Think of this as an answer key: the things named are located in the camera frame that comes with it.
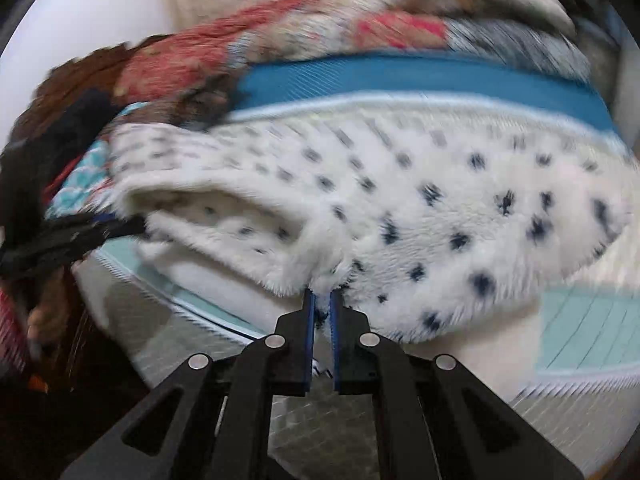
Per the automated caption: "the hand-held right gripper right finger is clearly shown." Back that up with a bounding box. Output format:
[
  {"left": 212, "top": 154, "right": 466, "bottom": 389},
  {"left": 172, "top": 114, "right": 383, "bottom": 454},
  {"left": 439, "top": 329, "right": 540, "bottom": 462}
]
[{"left": 329, "top": 290, "right": 586, "bottom": 480}]

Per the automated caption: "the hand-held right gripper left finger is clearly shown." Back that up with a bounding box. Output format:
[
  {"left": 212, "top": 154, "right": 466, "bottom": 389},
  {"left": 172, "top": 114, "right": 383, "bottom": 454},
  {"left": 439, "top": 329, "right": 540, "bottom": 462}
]
[{"left": 60, "top": 290, "right": 317, "bottom": 480}]

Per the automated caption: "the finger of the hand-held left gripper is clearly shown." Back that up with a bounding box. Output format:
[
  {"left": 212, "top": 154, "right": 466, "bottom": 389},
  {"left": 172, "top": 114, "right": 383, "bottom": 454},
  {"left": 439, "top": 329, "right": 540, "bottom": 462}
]
[{"left": 0, "top": 215, "right": 148, "bottom": 281}]

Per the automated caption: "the white spotted fleece garment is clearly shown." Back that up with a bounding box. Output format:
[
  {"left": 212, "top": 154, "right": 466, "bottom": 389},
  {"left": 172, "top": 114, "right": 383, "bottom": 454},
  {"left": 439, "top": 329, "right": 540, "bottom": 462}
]
[{"left": 107, "top": 110, "right": 636, "bottom": 346}]

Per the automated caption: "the person's left hand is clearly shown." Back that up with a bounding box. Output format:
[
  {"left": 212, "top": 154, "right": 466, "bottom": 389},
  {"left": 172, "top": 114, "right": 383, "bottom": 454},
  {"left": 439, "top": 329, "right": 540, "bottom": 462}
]
[{"left": 25, "top": 267, "right": 68, "bottom": 361}]

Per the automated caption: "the teal wave-pattern pillow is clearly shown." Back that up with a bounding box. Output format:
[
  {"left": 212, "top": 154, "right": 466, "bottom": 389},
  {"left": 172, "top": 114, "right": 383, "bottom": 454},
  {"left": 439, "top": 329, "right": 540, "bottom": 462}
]
[{"left": 42, "top": 140, "right": 116, "bottom": 221}]

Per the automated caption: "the black fuzzy cloth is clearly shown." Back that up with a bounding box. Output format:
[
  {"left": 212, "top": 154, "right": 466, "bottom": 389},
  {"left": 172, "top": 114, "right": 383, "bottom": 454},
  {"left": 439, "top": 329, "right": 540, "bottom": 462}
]
[{"left": 0, "top": 90, "right": 121, "bottom": 211}]

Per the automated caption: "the carved wooden headboard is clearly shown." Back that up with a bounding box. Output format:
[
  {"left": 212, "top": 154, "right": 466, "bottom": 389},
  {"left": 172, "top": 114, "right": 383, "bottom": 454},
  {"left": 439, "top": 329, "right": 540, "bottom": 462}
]
[{"left": 15, "top": 35, "right": 166, "bottom": 126}]

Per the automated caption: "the red floral patchwork quilt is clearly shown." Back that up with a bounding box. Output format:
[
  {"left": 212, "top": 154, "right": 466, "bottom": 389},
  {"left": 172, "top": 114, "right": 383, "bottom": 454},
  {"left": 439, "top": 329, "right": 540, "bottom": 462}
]
[{"left": 115, "top": 0, "right": 621, "bottom": 106}]

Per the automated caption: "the patterned bed sheet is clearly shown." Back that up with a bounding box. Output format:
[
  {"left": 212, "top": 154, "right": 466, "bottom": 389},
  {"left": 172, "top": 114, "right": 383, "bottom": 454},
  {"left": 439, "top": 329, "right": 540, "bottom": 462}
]
[{"left": 70, "top": 50, "right": 640, "bottom": 461}]

